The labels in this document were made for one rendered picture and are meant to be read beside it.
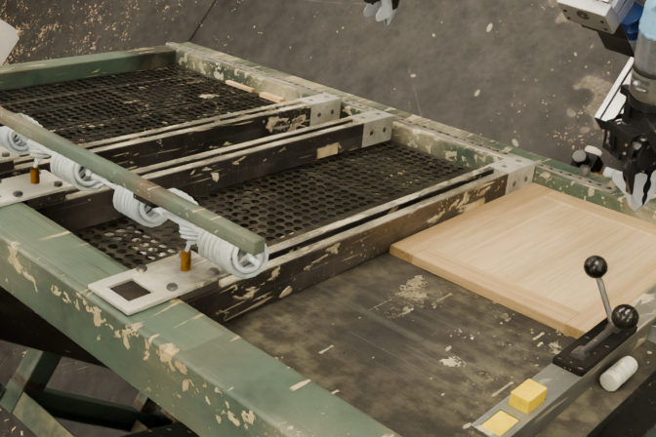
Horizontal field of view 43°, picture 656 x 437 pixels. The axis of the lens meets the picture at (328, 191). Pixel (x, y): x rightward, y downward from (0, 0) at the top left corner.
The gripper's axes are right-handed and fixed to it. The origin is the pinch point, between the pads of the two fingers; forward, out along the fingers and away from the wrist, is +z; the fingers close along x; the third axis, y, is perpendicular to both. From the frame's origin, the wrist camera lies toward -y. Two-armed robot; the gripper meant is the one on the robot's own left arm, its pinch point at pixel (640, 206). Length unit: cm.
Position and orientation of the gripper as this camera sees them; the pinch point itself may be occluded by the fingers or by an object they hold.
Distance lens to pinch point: 148.0
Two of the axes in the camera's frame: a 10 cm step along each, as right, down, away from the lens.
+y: -4.2, -5.2, 7.4
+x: -9.0, 2.8, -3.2
